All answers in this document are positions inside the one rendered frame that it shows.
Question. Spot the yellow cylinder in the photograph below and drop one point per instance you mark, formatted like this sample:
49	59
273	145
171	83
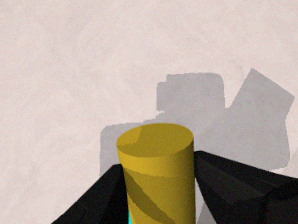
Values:
158	164

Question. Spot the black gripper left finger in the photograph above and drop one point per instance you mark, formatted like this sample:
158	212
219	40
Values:
105	202

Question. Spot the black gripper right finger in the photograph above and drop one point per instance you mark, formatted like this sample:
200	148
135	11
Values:
237	193

